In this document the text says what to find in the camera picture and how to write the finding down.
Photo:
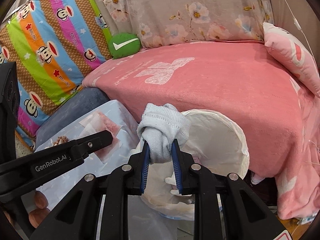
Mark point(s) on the pink white pillow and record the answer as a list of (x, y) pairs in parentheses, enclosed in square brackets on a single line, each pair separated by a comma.
[(293, 55)]

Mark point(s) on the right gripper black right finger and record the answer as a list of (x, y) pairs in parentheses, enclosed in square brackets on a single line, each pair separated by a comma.
[(208, 189)]

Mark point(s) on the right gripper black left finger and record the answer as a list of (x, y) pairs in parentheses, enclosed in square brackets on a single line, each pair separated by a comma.
[(128, 180)]

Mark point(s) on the grey floral sheet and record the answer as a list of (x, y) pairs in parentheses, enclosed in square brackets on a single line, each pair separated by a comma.
[(165, 22)]

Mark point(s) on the colourful monkey striped sheet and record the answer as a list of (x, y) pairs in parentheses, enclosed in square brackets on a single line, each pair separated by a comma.
[(55, 44)]

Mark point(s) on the beige curtain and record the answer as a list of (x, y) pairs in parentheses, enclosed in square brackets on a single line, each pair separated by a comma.
[(298, 17)]

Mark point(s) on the dark blue velvet pillow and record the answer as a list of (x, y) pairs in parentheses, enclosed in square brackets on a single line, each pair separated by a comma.
[(83, 102)]

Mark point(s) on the person's left hand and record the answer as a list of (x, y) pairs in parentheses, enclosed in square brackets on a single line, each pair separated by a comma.
[(28, 210)]

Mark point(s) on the pink blanket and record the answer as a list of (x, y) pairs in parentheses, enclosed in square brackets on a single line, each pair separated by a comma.
[(278, 114)]

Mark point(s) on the green round plush cushion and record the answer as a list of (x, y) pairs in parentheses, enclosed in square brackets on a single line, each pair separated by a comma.
[(123, 45)]

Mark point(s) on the beige sock with brown trim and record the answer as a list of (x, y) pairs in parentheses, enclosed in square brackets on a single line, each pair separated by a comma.
[(60, 140)]

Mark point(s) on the light grey sock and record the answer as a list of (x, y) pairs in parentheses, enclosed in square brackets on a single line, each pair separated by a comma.
[(159, 127)]

